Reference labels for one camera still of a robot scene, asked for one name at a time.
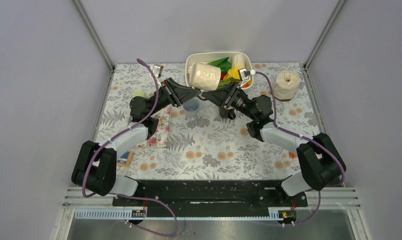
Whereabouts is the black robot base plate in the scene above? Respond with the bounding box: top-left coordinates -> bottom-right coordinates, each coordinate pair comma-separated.
112,180 -> 308,218

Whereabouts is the floral serving tray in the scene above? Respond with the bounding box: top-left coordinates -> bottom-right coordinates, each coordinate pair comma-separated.
137,106 -> 172,148

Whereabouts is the light grey-blue mug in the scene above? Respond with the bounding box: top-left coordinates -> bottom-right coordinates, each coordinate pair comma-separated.
183,98 -> 200,121

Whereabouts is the aluminium frame rail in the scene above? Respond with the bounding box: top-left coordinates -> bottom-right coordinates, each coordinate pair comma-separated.
72,0 -> 115,72

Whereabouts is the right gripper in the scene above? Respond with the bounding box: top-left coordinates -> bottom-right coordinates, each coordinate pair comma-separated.
202,81 -> 257,120

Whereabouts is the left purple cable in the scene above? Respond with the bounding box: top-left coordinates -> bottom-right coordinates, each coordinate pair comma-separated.
81,58 -> 180,238

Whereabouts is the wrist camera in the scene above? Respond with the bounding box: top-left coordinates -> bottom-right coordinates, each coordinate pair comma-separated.
152,64 -> 164,78
238,68 -> 256,81

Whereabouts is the toy yellow napa cabbage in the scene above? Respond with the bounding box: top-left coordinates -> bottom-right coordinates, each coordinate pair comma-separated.
223,53 -> 245,83

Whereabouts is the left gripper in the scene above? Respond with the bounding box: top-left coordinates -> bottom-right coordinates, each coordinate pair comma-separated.
148,77 -> 202,117

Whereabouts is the toy bok choy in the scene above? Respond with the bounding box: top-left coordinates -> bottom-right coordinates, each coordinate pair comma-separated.
207,57 -> 232,75

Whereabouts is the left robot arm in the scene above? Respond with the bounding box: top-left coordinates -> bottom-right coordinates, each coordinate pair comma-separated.
71,86 -> 201,206

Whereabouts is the light green mug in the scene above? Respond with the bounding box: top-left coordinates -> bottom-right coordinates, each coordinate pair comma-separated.
133,90 -> 149,99

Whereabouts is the blue card box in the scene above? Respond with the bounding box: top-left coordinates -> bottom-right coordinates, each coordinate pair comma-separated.
116,151 -> 133,167

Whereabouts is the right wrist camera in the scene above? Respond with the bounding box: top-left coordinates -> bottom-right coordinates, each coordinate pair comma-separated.
238,68 -> 256,81

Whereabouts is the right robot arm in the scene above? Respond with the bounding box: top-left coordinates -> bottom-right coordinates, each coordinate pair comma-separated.
161,78 -> 346,206

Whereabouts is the orange clip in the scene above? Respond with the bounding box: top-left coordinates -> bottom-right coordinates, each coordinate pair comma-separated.
289,152 -> 297,159

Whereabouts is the cream white mug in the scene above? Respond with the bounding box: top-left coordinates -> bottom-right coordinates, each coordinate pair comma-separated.
188,62 -> 221,91

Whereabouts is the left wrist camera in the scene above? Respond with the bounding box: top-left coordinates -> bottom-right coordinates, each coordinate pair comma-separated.
152,64 -> 164,78

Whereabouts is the white rectangular dish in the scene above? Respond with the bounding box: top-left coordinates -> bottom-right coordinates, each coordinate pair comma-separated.
184,51 -> 254,87

